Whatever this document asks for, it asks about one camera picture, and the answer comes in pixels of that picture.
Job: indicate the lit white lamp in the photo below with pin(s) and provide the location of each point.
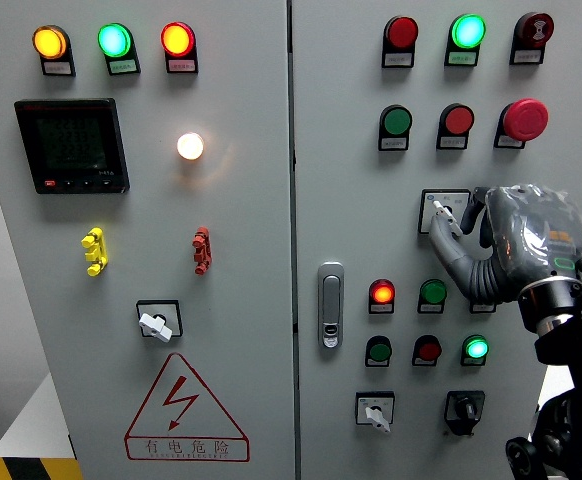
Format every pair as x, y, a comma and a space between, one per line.
190, 146

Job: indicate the small green push button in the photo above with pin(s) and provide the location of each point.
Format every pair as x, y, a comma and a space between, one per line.
379, 351

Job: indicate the small lit red lamp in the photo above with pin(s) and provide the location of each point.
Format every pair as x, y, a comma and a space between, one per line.
382, 293

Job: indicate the large lit green lamp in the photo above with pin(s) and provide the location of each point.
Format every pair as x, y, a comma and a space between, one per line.
468, 31

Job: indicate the pale grey cabinet door with lock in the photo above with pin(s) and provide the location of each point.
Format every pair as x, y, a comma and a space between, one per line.
361, 225

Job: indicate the lit green round lamp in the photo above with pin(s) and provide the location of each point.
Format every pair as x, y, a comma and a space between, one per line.
114, 40

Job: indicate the black display meter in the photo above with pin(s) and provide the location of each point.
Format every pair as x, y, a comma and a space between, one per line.
72, 145

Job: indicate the red warning triangle sign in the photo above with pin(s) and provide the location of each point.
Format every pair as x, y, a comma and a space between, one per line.
179, 395

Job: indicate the small unlit green lamp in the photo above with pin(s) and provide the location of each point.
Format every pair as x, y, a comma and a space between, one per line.
433, 292

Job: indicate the unlit red round lamp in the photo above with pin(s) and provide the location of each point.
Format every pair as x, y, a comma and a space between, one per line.
402, 32

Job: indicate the small red push button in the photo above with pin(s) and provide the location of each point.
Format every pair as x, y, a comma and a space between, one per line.
428, 351

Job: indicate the dark red buzzer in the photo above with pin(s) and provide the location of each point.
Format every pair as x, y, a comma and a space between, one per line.
536, 29

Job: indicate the silver door lock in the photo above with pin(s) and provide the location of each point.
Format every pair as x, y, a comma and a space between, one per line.
331, 305

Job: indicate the large red stop button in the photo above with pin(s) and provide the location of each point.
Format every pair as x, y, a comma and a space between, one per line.
526, 120

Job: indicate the lit red-rimmed orange lamp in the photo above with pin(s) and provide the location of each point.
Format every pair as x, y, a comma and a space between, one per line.
177, 40

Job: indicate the lit yellow round lamp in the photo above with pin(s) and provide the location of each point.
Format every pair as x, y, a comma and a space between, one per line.
49, 42

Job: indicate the black and yellow striped tape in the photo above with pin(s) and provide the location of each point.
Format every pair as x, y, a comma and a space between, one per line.
26, 469

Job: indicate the small label plate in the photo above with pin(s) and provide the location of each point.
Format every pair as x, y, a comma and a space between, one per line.
381, 309
393, 143
482, 308
430, 309
422, 363
508, 142
462, 58
182, 65
375, 363
452, 142
526, 57
472, 362
123, 67
58, 68
398, 59

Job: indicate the small lit green lamp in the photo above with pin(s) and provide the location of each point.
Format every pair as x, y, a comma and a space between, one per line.
476, 347

